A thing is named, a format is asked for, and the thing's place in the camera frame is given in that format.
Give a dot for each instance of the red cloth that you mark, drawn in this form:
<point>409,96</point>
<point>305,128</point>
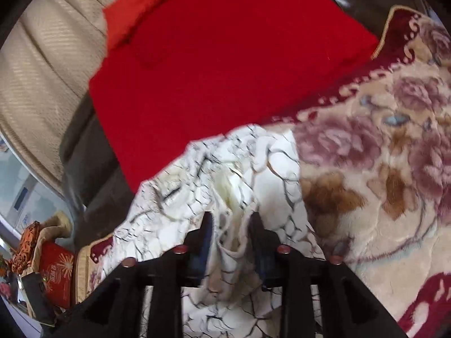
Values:
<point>218,60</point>

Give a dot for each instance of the orange patterned cloth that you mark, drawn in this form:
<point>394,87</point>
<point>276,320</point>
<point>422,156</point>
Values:
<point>26,243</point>

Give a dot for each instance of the black flat object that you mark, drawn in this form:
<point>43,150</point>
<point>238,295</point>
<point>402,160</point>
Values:
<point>35,299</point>

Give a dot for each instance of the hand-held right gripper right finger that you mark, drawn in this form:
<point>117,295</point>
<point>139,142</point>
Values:
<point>260,260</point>

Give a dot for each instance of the floral plush blanket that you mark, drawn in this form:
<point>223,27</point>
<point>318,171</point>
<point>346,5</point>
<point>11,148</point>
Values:
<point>370,183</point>

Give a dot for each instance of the white crackle-print garment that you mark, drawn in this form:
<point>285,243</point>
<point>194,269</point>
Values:
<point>267,183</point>

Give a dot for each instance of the dark brown leather sofa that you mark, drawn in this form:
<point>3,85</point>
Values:
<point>91,169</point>

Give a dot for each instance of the beige textured sofa cushion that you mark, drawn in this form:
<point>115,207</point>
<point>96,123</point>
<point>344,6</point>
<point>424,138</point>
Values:
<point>45,60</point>

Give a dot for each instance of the red gift box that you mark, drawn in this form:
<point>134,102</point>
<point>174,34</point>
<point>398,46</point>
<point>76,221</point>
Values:
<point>56,274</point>

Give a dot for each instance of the beige fabric bag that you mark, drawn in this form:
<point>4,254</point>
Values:
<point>56,225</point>

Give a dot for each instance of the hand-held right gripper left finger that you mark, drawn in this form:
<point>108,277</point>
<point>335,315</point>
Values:
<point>206,250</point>

